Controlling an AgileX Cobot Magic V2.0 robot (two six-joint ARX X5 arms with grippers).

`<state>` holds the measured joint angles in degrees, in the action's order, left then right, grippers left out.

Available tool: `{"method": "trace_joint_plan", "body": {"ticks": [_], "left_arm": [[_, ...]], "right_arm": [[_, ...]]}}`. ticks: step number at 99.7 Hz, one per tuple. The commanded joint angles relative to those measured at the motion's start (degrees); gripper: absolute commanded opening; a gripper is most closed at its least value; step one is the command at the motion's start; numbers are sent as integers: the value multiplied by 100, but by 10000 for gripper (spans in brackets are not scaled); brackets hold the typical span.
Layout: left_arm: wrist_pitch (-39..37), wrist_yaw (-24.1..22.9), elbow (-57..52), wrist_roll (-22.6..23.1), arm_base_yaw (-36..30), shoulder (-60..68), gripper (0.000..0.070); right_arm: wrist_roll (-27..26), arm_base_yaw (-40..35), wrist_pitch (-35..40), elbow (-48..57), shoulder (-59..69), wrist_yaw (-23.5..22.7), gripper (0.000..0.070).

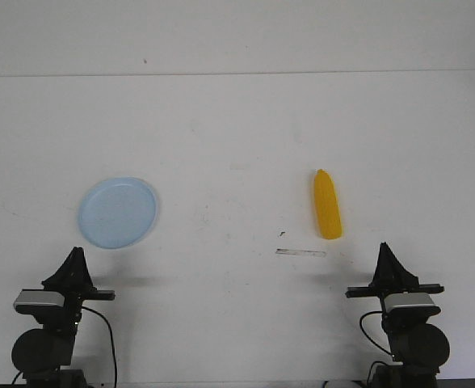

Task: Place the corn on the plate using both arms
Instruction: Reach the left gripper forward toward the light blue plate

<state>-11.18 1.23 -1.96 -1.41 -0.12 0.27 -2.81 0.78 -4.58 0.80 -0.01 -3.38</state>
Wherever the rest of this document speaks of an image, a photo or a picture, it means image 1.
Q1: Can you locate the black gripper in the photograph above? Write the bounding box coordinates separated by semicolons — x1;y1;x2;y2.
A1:
345;242;444;314
42;247;115;319

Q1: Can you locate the light blue round plate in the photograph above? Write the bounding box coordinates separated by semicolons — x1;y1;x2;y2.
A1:
77;177;158;250

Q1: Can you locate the yellow corn cob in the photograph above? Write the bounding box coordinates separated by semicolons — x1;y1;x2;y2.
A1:
313;169;343;240

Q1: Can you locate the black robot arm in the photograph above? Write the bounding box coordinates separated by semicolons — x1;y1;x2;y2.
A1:
11;247;118;387
346;242;451;387

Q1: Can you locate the clear tape strip horizontal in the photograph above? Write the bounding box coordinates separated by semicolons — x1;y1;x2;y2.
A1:
275;248;326;258

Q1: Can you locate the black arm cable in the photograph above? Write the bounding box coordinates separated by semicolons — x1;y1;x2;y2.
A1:
79;306;118;386
359;310;396;361

